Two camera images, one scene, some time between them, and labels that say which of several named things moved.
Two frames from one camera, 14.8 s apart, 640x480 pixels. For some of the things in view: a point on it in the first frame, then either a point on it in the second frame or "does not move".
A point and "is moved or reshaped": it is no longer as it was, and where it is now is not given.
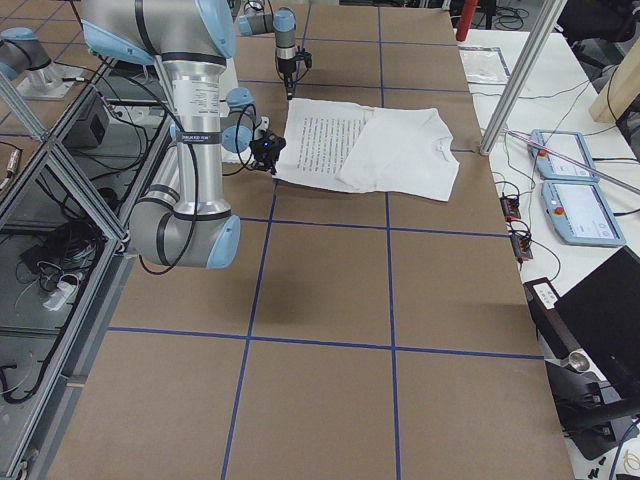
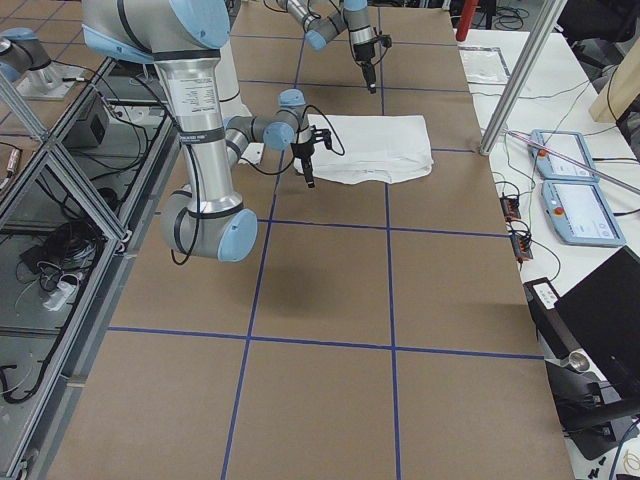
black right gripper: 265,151 to 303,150
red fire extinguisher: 466,19 does not move
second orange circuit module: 521,247 does not move
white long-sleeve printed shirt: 405,152 is moved or reshaped
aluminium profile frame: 69,204 does not move
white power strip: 63,294 does not move
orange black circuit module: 510,207 does not move
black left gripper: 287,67 to 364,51
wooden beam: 621,90 does not move
